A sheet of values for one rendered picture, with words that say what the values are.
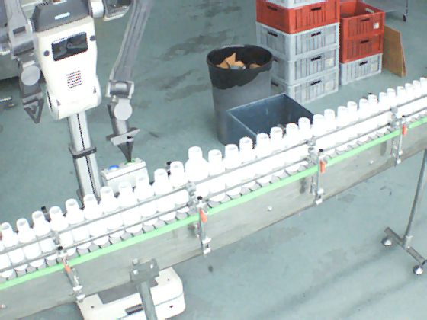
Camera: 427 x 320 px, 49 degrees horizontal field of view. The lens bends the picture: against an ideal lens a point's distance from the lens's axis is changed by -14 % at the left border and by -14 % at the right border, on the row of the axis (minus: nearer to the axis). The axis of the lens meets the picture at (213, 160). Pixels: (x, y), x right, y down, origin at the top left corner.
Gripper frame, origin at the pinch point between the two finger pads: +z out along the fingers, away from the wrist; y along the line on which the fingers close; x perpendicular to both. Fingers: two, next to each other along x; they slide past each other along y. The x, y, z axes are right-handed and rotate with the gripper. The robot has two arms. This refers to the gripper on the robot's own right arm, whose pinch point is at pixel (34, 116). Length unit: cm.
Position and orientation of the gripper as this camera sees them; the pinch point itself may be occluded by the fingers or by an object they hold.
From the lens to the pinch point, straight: 152.8
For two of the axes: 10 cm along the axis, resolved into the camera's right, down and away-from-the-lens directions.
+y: 4.9, 4.8, -7.3
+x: 8.7, -3.1, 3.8
